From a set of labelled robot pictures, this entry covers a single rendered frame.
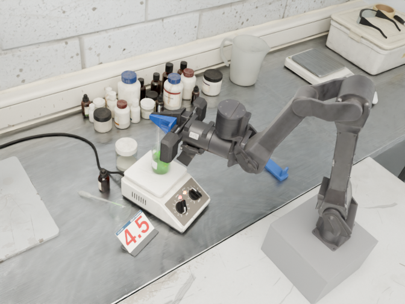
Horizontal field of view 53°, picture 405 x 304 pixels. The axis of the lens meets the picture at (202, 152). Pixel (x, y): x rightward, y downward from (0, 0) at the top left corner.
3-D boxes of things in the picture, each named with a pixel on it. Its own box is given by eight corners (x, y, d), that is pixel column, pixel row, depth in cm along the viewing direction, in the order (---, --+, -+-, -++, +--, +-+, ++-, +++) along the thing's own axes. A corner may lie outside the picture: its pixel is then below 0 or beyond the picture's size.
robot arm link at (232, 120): (266, 152, 90) (278, 111, 82) (254, 177, 85) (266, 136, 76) (219, 135, 93) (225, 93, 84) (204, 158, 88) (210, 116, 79)
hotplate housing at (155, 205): (210, 204, 110) (214, 184, 104) (182, 236, 101) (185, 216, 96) (145, 165, 117) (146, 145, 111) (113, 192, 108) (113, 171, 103)
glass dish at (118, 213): (131, 221, 103) (131, 215, 101) (108, 222, 101) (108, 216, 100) (131, 203, 106) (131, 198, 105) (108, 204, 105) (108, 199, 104)
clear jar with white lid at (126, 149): (141, 166, 116) (141, 146, 111) (123, 175, 113) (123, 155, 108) (129, 154, 119) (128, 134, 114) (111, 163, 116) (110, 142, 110)
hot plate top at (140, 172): (188, 171, 106) (188, 169, 106) (160, 199, 99) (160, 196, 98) (152, 150, 110) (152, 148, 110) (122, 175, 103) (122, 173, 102)
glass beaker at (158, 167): (167, 180, 102) (170, 157, 97) (147, 175, 103) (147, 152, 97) (174, 164, 107) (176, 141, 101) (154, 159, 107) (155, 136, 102)
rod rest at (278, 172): (288, 177, 121) (291, 168, 118) (280, 181, 119) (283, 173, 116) (264, 156, 126) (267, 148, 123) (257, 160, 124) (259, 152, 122)
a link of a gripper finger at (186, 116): (175, 134, 85) (174, 148, 88) (194, 111, 92) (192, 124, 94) (167, 130, 86) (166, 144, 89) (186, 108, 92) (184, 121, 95)
